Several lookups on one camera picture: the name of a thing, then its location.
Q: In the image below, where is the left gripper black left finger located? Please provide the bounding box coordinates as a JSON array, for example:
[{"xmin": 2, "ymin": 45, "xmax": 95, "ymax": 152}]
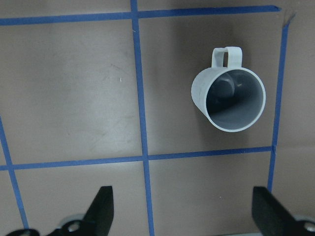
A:
[{"xmin": 50, "ymin": 186, "xmax": 114, "ymax": 236}]

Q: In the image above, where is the white mug grey inside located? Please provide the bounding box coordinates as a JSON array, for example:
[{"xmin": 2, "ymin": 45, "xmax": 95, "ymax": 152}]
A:
[{"xmin": 191, "ymin": 47, "xmax": 266, "ymax": 133}]

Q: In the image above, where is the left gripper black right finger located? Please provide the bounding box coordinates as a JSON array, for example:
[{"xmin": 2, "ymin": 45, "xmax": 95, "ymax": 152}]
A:
[{"xmin": 252, "ymin": 186, "xmax": 315, "ymax": 236}]

